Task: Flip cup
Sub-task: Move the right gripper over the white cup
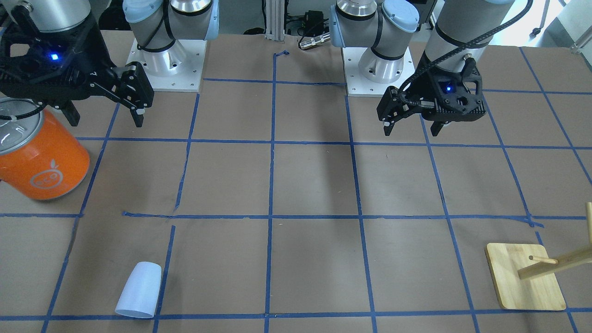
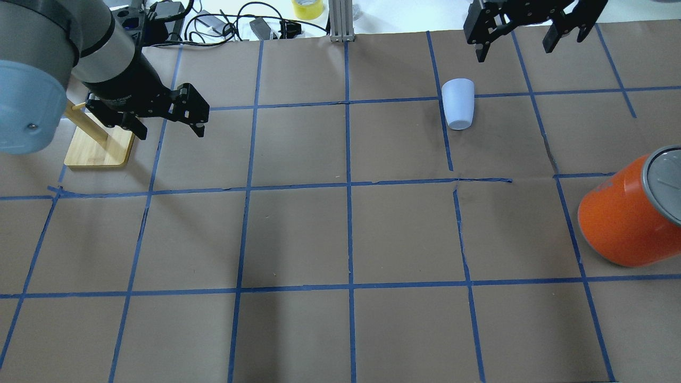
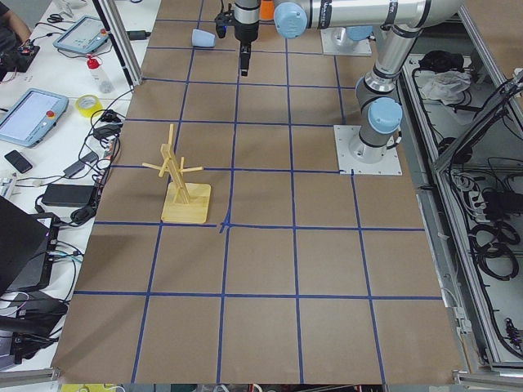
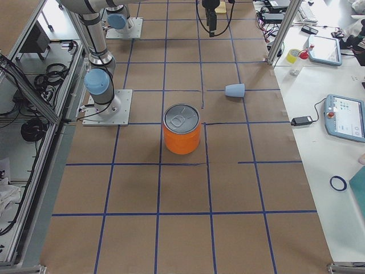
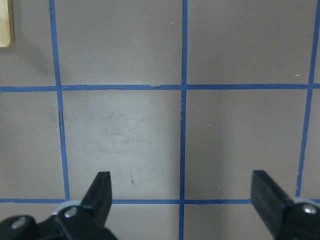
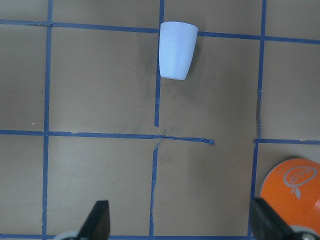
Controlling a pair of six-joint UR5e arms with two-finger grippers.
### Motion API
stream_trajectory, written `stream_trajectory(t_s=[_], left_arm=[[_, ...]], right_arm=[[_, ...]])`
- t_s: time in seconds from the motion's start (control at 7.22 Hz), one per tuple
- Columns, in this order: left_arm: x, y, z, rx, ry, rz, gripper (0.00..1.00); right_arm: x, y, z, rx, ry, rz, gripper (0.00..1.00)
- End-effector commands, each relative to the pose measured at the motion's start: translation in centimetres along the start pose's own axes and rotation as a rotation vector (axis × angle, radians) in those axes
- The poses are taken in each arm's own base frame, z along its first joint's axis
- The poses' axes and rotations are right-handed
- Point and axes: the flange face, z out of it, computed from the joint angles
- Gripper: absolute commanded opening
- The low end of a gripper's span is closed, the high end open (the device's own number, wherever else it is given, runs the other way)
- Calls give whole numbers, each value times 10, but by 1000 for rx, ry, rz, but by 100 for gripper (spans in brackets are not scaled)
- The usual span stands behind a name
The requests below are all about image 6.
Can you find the light blue plastic cup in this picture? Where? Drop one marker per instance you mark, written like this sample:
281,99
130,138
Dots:
177,41

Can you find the orange can with silver lid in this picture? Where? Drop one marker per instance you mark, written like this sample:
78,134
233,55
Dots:
292,189

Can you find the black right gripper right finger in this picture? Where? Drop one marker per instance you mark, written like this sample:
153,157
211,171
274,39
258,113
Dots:
266,224

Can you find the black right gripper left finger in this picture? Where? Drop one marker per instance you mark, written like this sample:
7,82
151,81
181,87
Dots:
97,225

